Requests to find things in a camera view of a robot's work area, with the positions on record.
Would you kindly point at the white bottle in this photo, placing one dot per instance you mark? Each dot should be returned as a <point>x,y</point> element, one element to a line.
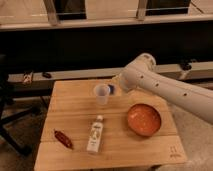
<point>95,135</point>

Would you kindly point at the small black object on ledge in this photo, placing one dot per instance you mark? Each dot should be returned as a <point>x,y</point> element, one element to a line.
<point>46,75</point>

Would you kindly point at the wooden table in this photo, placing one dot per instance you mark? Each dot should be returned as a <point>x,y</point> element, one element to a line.
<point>72,110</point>

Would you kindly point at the orange bowl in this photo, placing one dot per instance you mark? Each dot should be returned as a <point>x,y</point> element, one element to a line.
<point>143,119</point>

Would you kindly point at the black clamp on ledge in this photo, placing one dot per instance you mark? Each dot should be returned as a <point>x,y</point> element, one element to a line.
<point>186,65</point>

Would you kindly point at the blue round object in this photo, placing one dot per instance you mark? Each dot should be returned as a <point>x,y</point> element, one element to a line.
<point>112,89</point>

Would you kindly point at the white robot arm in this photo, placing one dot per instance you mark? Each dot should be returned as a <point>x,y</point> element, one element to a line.
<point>140,74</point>

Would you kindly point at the translucent white cup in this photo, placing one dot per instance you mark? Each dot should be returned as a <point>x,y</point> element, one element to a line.
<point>101,92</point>

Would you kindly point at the striped object on ledge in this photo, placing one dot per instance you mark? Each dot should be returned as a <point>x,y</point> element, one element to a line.
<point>28,77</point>

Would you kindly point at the red chili pepper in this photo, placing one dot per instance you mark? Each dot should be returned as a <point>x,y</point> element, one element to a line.
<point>63,139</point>

